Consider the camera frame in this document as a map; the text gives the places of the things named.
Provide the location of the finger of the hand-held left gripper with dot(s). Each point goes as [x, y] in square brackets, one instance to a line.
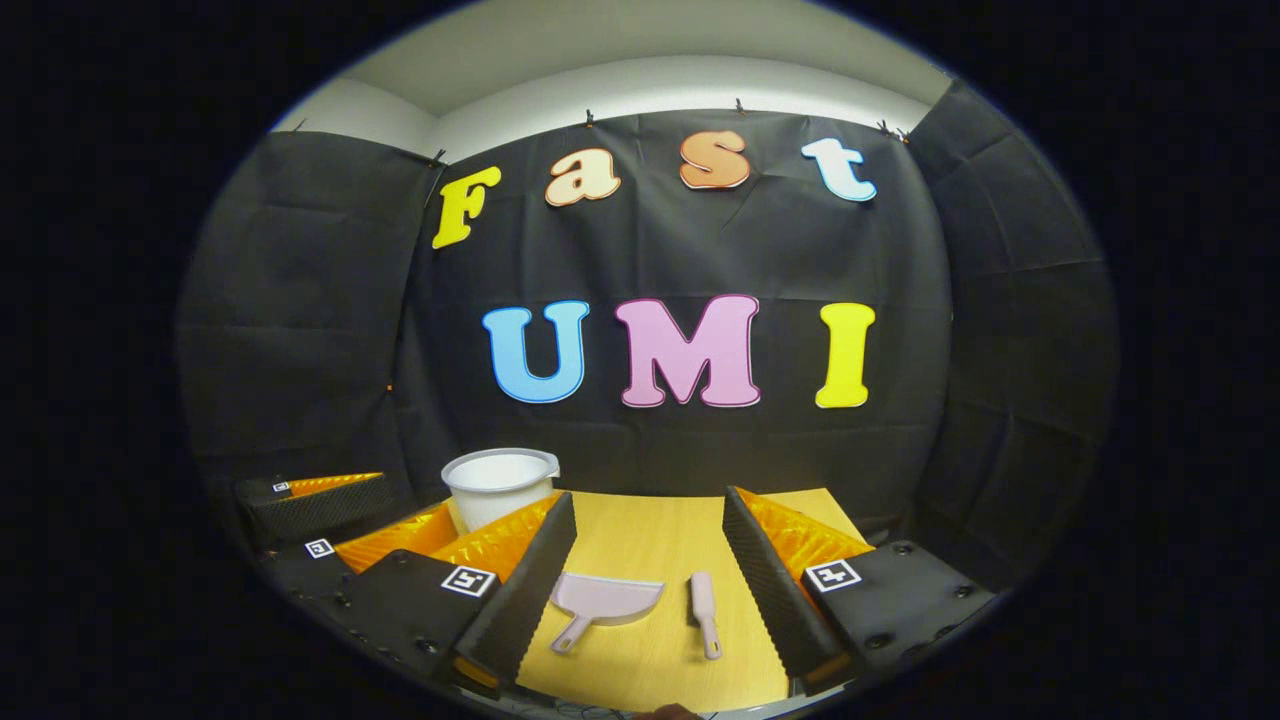
[320, 512]
[315, 570]

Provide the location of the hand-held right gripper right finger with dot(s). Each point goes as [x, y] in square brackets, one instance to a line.
[775, 595]

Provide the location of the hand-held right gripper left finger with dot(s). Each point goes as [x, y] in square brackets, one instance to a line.
[525, 595]

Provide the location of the small pale pink broom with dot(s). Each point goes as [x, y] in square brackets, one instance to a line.
[703, 595]

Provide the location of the pale pink dustpan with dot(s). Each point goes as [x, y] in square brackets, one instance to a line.
[605, 598]

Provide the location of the white ribbed garbage bin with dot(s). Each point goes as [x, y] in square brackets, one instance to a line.
[495, 490]

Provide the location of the yellow wooden desktop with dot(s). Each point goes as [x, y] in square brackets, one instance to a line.
[640, 660]

